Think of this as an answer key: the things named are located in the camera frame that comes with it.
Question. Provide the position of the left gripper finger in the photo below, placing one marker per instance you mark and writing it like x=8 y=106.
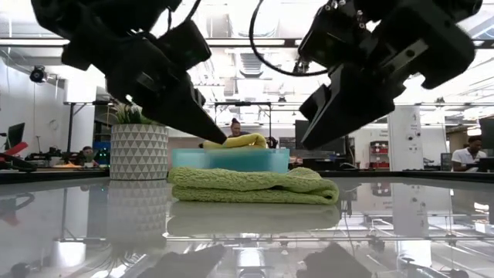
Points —
x=185 y=119

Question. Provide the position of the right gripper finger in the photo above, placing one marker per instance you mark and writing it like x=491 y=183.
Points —
x=339 y=112

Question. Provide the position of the yellow microfiber towel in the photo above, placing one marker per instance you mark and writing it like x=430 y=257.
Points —
x=243 y=142

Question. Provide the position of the lime green microfiber towel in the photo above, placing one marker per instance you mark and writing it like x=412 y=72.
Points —
x=251 y=185

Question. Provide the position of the green artificial succulent plant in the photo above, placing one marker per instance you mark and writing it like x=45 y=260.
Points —
x=129 y=116

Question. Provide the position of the black office monitor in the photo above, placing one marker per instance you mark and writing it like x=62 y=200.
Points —
x=488 y=129
x=16 y=134
x=297 y=127

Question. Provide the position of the person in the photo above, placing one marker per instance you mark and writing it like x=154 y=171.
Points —
x=469 y=154
x=88 y=154
x=236 y=129

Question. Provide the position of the white triangle-patterned plant pot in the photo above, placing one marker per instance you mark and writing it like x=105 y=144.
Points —
x=139 y=152

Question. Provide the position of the teal translucent plastic bin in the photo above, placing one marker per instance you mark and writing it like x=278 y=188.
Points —
x=231 y=160

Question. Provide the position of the white building pillar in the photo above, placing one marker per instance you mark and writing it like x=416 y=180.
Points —
x=404 y=135

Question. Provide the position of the black ceiling spotlight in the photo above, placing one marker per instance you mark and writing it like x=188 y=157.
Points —
x=38 y=74

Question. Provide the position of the red angled bar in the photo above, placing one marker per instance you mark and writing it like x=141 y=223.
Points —
x=15 y=148

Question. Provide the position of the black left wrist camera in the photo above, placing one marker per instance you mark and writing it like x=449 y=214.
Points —
x=185 y=44

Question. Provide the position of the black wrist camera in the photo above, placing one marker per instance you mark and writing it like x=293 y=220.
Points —
x=185 y=44
x=332 y=34

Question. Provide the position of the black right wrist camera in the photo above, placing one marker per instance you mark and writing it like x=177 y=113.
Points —
x=332 y=34

